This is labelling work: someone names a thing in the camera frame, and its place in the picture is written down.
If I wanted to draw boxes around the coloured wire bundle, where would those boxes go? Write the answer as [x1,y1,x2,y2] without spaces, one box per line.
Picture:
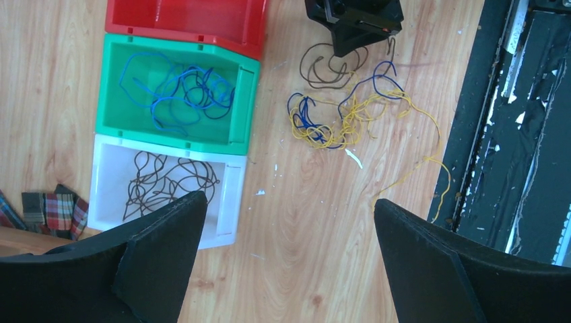
[286,60,413,151]

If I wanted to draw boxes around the plaid cloth under tray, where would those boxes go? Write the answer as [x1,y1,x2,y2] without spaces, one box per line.
[1,184,89,240]

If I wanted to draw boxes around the yellow wire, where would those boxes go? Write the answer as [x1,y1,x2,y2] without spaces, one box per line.
[371,100,452,225]

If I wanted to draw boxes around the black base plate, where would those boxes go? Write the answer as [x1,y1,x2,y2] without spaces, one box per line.
[428,1,570,266]

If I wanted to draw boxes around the green plastic bin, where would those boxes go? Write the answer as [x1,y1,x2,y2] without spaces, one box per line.
[95,34,261,155]

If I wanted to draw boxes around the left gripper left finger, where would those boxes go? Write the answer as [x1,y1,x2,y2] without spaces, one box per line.
[1,191,207,322]

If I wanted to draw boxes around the brown wire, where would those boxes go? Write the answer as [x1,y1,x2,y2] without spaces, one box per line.
[123,150,222,223]
[298,36,398,90]

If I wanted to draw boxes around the red plastic bin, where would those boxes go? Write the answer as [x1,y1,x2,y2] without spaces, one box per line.
[105,0,268,61]

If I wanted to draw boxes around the white plastic bin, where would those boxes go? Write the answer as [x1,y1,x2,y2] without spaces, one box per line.
[88,134,246,249]

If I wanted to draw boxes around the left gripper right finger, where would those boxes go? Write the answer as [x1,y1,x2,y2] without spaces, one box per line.
[374,199,570,322]

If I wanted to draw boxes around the wooden compartment tray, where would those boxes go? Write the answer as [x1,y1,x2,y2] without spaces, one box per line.
[1,227,111,264]

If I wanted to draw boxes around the blue wire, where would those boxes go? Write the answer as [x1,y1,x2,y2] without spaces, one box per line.
[118,51,236,137]

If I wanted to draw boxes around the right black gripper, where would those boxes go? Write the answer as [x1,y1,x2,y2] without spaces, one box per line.
[304,0,404,57]

